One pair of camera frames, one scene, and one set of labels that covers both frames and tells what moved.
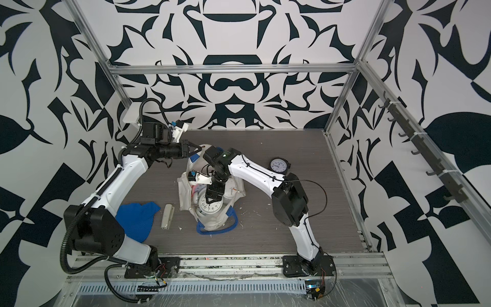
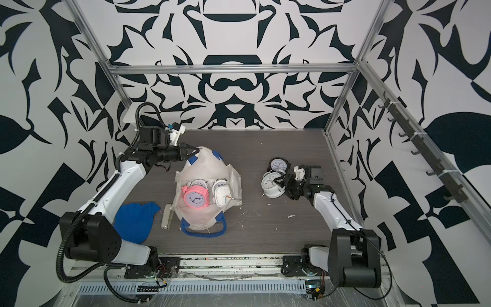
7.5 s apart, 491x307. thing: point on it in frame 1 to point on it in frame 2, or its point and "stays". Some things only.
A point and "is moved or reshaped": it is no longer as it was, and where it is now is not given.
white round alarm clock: (212, 208) is moved or reshaped
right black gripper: (216, 190) to (288, 182)
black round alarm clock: (279, 165) stays
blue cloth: (136, 219) stays
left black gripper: (185, 149) stays
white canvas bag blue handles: (223, 221) is moved or reshaped
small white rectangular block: (167, 216) stays
